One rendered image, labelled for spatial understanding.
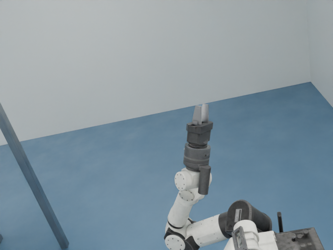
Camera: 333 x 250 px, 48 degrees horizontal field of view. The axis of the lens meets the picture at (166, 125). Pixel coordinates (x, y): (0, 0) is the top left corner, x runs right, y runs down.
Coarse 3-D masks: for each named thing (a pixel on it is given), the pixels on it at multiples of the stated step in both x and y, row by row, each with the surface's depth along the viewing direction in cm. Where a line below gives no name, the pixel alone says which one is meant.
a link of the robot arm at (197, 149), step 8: (192, 128) 122; (200, 128) 122; (208, 128) 126; (192, 136) 124; (200, 136) 123; (208, 136) 128; (192, 144) 126; (200, 144) 125; (184, 152) 128; (192, 152) 125; (200, 152) 124; (208, 152) 126; (200, 160) 125
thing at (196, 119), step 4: (196, 108) 123; (200, 108) 122; (196, 112) 123; (200, 112) 122; (196, 116) 123; (200, 116) 123; (192, 120) 124; (196, 120) 124; (200, 120) 123; (196, 124) 123; (200, 124) 123
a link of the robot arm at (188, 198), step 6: (210, 174) 131; (210, 180) 131; (180, 192) 135; (186, 192) 136; (192, 192) 137; (180, 198) 133; (186, 198) 133; (192, 198) 134; (198, 198) 134; (186, 204) 133; (192, 204) 134
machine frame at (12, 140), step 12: (0, 108) 270; (0, 120) 272; (12, 132) 280; (12, 144) 282; (24, 156) 290; (24, 168) 292; (36, 180) 301; (36, 192) 303; (48, 204) 313; (48, 216) 315; (60, 228) 327; (60, 240) 328
